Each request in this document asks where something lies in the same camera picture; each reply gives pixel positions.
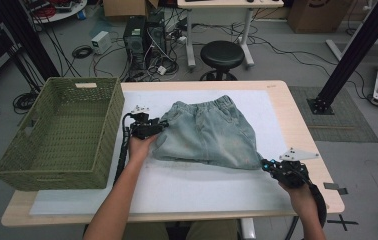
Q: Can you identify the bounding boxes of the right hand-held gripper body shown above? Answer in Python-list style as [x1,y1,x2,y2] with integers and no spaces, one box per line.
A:
[271,147,321,189]

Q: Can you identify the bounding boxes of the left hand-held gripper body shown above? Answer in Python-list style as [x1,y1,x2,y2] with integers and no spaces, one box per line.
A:
[129,105,160,140]

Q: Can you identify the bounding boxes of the light blue denim shorts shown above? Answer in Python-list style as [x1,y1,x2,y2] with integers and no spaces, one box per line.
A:
[150,94,265,171]

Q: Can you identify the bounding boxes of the green woven basket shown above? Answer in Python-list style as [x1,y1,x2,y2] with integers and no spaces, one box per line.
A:
[0,77,126,192]

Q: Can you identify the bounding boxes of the person's left hand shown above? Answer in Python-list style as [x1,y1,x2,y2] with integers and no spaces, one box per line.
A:
[129,133,167,164]

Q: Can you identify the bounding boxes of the person's right hand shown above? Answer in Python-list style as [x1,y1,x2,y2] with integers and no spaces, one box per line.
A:
[278,182,315,218]

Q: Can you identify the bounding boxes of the black tape strip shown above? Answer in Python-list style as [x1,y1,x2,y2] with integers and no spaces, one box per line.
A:
[322,182,349,196]

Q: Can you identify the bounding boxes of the grey floor mat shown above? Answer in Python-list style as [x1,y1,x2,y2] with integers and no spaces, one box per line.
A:
[288,85,378,144]

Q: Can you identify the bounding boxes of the white foam mat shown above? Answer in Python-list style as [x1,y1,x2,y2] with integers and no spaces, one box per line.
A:
[29,89,298,216]

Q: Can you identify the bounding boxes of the black tape cross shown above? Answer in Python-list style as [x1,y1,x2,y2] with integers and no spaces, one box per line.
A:
[326,214,360,232]

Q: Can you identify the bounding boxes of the black computer tower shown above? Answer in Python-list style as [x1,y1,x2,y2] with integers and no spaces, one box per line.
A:
[122,15,147,71]

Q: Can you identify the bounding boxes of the person's legs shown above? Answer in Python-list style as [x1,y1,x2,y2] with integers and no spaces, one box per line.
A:
[121,220,240,240]

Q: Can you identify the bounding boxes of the dark computer tower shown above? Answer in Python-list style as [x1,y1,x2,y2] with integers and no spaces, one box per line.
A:
[146,11,167,61]

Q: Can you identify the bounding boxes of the black round stool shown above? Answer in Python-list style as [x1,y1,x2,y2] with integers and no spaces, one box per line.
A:
[199,40,246,82]

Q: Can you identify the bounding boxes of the small white box device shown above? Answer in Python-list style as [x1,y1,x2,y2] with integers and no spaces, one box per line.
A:
[91,30,112,55]

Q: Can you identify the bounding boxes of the small cardboard box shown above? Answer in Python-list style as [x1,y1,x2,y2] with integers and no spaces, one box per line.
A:
[102,0,160,18]

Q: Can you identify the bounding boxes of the round white table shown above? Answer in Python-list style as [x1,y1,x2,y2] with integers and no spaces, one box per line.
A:
[23,0,88,24]

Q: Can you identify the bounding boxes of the white desk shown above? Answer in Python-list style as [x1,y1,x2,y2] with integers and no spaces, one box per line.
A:
[176,0,285,69]

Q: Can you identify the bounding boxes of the large cardboard box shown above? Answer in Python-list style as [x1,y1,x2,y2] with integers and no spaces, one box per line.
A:
[287,0,355,34]

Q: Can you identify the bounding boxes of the left hand-held gripper cable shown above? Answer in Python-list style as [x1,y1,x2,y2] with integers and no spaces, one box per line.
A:
[112,112,135,186]

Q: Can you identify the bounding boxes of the hand-held gripper cable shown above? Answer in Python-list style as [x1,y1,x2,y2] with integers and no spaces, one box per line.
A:
[283,169,328,240]
[112,112,135,186]

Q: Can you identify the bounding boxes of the right hand-held gripper cable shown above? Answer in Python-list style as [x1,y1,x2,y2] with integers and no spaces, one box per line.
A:
[283,169,328,240]

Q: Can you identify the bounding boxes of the coiled black cable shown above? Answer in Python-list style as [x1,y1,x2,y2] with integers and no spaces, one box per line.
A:
[12,91,40,115]
[71,44,94,60]

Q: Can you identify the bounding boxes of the black frame post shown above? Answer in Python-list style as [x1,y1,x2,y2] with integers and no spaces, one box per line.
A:
[307,0,378,116]
[0,0,61,80]

